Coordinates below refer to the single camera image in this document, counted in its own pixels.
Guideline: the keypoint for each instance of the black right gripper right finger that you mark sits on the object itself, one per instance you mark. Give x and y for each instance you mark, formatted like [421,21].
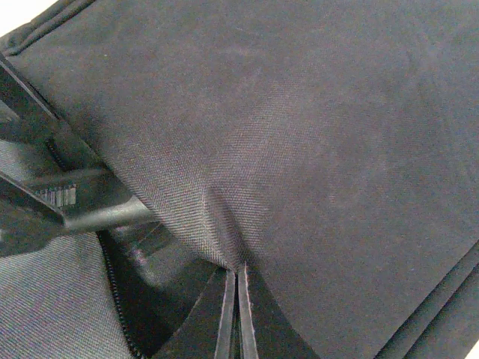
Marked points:
[265,331]

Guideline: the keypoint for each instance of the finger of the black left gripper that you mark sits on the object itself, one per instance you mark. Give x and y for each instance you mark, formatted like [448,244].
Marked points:
[27,118]
[27,221]

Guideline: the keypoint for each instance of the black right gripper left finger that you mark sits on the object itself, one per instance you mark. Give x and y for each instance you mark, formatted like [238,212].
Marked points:
[209,329]

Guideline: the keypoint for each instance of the green black highlighter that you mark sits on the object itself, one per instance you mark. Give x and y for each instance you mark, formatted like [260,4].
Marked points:
[90,199]

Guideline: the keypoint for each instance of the black student backpack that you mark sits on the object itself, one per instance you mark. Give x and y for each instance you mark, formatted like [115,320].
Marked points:
[332,143]

